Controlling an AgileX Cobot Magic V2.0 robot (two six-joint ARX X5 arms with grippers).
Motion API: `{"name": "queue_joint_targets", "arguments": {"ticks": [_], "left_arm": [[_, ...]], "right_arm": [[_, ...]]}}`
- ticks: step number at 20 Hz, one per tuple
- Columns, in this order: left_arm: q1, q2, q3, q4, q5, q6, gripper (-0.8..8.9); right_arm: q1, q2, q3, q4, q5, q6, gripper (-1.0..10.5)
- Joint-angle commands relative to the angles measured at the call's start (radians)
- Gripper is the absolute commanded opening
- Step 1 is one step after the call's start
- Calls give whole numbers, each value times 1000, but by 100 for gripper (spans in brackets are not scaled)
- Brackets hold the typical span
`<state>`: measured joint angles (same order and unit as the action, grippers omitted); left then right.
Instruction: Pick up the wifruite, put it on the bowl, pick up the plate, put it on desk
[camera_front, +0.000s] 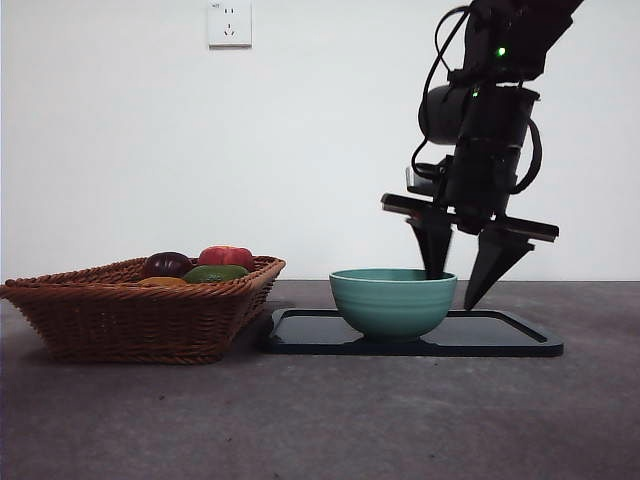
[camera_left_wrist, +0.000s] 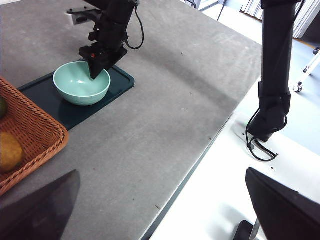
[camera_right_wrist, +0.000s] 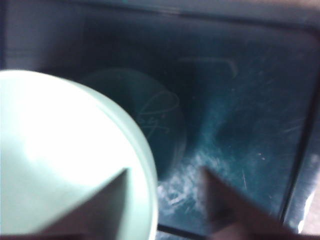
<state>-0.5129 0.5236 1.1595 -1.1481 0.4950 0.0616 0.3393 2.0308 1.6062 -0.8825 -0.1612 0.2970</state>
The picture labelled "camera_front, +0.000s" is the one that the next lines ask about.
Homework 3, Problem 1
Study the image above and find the teal ribbed bowl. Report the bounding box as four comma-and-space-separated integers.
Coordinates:
328, 268, 459, 344

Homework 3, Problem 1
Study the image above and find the dark rectangular tray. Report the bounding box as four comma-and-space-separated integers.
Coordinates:
257, 308, 565, 359

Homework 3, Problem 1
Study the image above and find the red apple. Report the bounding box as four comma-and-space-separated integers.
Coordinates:
198, 245, 255, 273

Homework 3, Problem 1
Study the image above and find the green lime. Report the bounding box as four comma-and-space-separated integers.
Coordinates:
182, 264, 250, 285

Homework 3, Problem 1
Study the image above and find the dark purple plum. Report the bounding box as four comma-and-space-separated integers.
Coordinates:
142, 251, 194, 280

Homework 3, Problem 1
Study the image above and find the brown wicker basket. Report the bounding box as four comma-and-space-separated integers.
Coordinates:
0, 255, 287, 366

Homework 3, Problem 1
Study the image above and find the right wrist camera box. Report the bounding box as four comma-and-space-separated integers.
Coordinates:
404, 159, 451, 197

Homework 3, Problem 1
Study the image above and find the short black right arm cable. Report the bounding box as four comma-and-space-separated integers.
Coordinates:
513, 118, 545, 195

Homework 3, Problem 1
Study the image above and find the long black right arm cable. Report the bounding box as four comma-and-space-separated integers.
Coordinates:
410, 5, 474, 176

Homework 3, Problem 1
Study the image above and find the white wall power socket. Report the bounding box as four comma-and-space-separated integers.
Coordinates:
207, 0, 253, 50

